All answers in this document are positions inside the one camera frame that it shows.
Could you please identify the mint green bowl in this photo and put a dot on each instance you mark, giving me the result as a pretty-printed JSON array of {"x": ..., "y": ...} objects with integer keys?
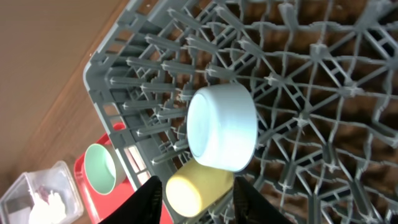
[{"x": 103, "y": 168}]

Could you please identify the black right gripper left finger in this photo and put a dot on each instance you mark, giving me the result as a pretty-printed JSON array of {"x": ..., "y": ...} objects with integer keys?
[{"x": 143, "y": 207}]

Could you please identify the red strawberry snack wrapper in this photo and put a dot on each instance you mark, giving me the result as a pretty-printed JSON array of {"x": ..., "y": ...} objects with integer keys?
[{"x": 43, "y": 192}]

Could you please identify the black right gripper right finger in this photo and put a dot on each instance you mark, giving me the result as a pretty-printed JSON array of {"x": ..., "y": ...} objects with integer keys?
[{"x": 250, "y": 207}]

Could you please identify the red serving tray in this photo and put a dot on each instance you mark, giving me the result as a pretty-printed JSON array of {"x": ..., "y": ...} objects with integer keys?
[{"x": 100, "y": 206}]

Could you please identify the white napkin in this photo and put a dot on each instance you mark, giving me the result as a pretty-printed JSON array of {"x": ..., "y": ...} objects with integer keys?
[{"x": 52, "y": 211}]

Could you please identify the grey dishwasher rack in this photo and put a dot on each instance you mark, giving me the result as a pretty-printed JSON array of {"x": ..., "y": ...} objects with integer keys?
[{"x": 322, "y": 74}]

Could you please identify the light blue bowl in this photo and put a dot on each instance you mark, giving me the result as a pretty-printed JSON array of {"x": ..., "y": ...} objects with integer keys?
[{"x": 222, "y": 126}]

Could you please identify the clear plastic waste bin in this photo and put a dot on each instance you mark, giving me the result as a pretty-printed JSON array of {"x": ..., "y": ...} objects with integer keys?
[{"x": 17, "y": 202}]

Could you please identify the yellow plastic cup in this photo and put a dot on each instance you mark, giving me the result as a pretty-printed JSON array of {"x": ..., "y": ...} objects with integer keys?
[{"x": 195, "y": 187}]

